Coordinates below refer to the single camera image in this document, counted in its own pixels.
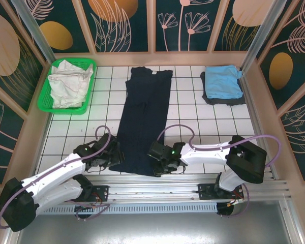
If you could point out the navy blue t-shirt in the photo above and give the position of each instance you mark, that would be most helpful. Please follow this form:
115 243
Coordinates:
142 114

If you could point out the green plastic basket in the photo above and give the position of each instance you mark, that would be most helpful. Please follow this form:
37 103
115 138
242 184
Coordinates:
44 101

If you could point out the white t-shirt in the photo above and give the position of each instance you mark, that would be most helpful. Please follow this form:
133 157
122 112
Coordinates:
68 84

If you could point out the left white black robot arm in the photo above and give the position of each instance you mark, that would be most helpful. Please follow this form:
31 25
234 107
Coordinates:
53 175

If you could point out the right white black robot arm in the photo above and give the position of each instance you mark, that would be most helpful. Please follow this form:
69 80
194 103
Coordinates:
206 155

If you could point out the grey metal sheet panel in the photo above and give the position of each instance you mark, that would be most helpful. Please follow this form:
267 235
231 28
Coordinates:
152 228

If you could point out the dark grey folded t-shirt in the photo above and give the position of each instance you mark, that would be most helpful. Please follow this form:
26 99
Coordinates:
223 101

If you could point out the light blue folded t-shirt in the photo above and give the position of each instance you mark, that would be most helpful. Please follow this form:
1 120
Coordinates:
222 81

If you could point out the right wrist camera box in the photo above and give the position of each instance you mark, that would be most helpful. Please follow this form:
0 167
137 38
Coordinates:
156 150

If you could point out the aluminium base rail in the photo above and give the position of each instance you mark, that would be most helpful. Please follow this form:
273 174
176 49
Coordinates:
152 188

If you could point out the aluminium frame post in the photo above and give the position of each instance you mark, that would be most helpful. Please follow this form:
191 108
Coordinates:
40 43
259 33

